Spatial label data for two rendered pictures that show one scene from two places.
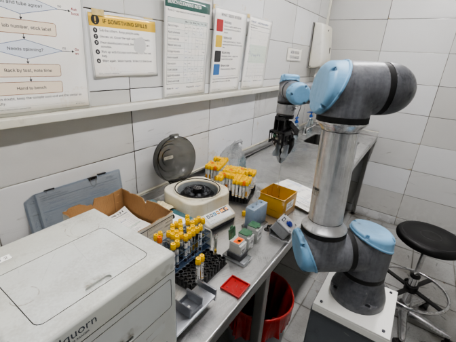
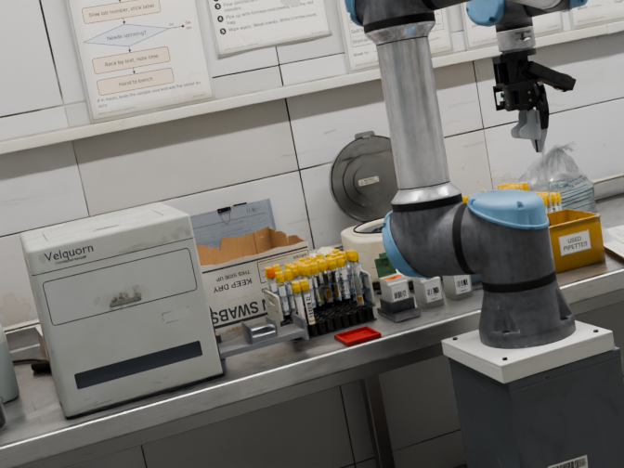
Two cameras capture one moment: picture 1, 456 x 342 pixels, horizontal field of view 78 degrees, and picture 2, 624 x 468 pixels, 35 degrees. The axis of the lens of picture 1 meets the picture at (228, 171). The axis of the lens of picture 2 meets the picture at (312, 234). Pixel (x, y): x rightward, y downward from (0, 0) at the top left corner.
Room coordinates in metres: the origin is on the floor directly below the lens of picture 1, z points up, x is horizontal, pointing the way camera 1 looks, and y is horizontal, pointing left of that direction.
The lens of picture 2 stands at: (-0.70, -1.12, 1.38)
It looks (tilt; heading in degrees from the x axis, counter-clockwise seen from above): 10 degrees down; 39
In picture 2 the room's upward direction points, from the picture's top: 11 degrees counter-clockwise
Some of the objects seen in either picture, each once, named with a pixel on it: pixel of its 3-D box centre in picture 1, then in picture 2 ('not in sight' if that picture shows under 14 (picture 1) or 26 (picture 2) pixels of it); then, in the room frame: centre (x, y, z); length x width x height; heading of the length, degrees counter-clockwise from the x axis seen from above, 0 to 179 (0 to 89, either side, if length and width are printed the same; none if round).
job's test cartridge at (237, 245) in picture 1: (237, 248); (395, 292); (0.82, -0.05, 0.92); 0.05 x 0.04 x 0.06; 57
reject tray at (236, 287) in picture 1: (235, 286); (357, 335); (0.68, -0.04, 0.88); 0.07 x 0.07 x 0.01; 57
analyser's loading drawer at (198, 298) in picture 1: (182, 311); (249, 336); (0.54, 0.09, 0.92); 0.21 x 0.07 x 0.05; 147
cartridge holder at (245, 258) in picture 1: (237, 254); (397, 306); (0.82, -0.05, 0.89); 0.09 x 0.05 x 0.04; 57
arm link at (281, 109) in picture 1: (286, 109); (516, 41); (1.15, -0.22, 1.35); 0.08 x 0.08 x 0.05
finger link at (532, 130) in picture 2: (283, 154); (532, 132); (1.14, -0.23, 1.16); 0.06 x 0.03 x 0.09; 143
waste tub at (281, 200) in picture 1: (277, 201); (559, 240); (1.18, -0.24, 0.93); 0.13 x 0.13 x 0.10; 53
